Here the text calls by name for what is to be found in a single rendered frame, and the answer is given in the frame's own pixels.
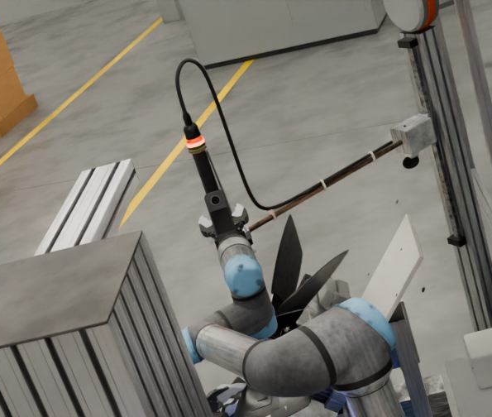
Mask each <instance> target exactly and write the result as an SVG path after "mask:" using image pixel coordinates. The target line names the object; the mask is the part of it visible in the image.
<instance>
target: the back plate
mask: <svg viewBox="0 0 492 417"><path fill-rule="evenodd" d="M422 260H423V253H422V250H421V247H420V245H419V242H418V237H417V234H416V232H415V229H414V226H413V222H412V219H411V216H410V214H408V213H406V214H405V216H404V219H403V221H402V223H401V224H400V225H399V228H398V230H397V232H396V233H395V235H394V237H393V239H392V241H391V243H390V245H389V247H388V249H387V250H386V252H385V254H384V256H383V258H382V260H381V262H380V264H379V265H378V267H377V269H376V271H375V274H374V275H373V276H372V278H371V280H370V283H369V284H368V286H367V287H366V289H365V292H364V294H363V295H362V297H361V298H362V299H364V300H367V301H368V302H370V303H371V304H373V305H374V306H375V307H376V308H377V309H378V310H379V311H380V312H381V313H382V314H383V315H384V317H385V318H386V319H387V321H388V322H389V320H390V318H391V316H392V314H393V313H394V311H395V309H396V307H397V305H398V304H399V301H400V300H401V298H402V297H403V295H404V292H405V291H406V289H407V288H408V285H409V283H410V282H411V280H412V279H413V276H414V274H415V273H416V271H417V269H418V267H419V266H420V264H421V262H422Z"/></svg>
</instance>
